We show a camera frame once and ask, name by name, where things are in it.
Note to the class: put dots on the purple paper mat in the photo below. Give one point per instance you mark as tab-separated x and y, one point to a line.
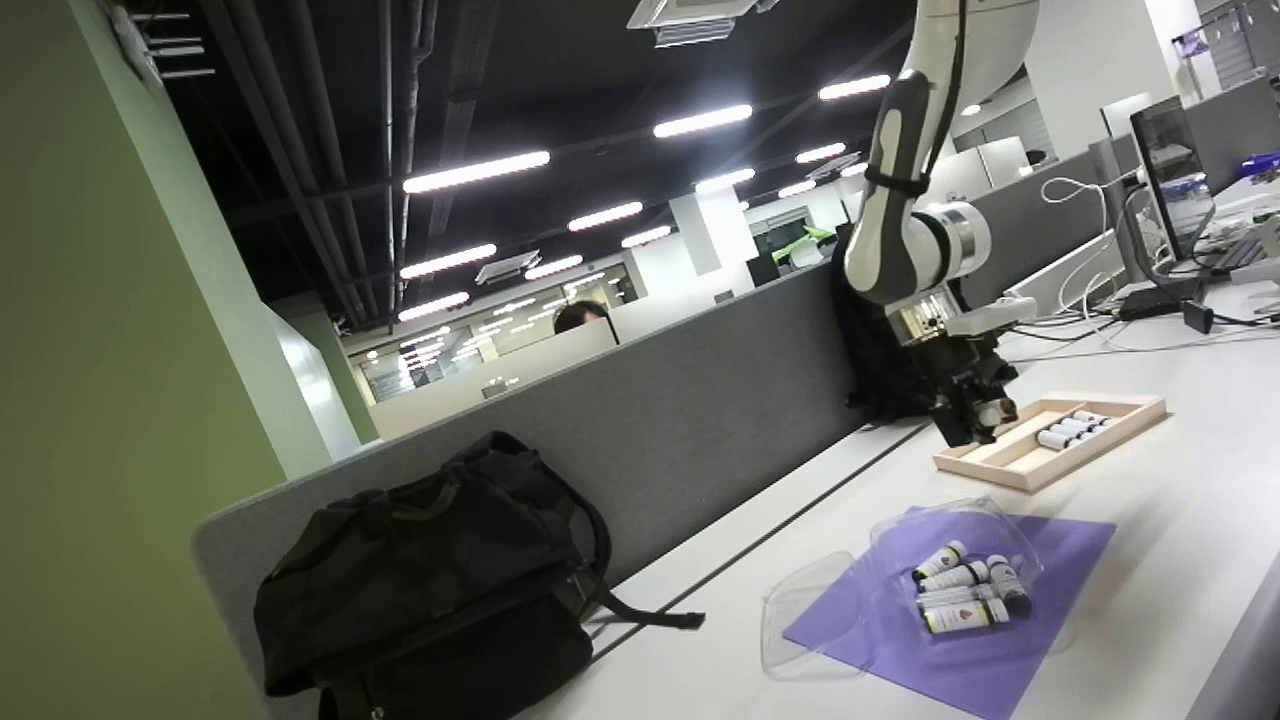
836	621

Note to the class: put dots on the green pillar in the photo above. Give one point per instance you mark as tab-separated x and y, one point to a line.
141	388

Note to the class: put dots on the white bottle in bowl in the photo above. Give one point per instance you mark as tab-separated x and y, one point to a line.
1010	587
965	617
957	577
940	562
940	597

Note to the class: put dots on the computer monitor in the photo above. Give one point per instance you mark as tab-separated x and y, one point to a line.
1214	174

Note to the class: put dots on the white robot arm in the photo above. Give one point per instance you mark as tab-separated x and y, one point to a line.
907	246

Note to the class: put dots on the clear plastic bowl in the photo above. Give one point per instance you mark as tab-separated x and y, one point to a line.
1025	543

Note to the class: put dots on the shallow wooden tray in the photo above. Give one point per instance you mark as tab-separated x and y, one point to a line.
1021	466

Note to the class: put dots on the grey desk partition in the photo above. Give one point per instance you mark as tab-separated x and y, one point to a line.
663	438

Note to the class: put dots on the black backpack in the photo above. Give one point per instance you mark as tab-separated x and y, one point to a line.
449	597

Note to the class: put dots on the person's head behind partition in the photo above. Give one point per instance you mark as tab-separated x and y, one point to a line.
580	315

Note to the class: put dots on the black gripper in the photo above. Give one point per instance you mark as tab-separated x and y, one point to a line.
957	360

